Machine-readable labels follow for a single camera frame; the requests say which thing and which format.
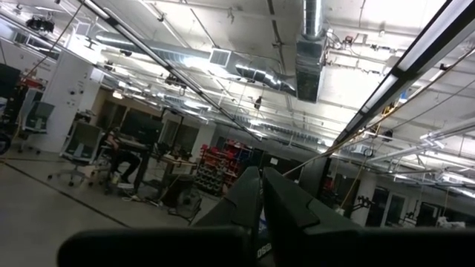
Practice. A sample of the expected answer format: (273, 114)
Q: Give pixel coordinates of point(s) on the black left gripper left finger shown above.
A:
(245, 200)

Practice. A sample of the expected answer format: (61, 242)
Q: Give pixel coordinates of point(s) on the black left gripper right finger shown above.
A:
(289, 215)

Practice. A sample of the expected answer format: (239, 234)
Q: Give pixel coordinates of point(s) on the red parts bin shelf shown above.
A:
(219, 163)

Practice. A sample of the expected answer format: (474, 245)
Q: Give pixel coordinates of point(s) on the black panel on stand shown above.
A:
(313, 176)

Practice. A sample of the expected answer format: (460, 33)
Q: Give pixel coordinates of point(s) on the black floor fan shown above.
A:
(185, 204)

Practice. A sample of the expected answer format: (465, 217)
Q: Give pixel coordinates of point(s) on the wooden desk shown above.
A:
(174, 161)

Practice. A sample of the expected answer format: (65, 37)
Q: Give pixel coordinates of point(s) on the black computer monitor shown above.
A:
(141, 126)

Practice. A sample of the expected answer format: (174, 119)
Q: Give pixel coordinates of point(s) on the person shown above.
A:
(118, 152)

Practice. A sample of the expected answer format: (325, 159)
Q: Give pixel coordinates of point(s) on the grey office chair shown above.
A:
(79, 144)
(37, 118)

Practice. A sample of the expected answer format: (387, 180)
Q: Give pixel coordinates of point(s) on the long ceiling light fixture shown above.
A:
(419, 52)
(148, 48)

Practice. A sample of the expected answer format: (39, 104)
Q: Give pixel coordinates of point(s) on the hanging black ceiling camera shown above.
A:
(258, 102)

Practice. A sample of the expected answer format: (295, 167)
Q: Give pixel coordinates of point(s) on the round silver ceiling duct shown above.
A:
(256, 72)

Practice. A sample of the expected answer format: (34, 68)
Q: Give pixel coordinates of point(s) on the rectangular metal ceiling duct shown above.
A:
(311, 55)

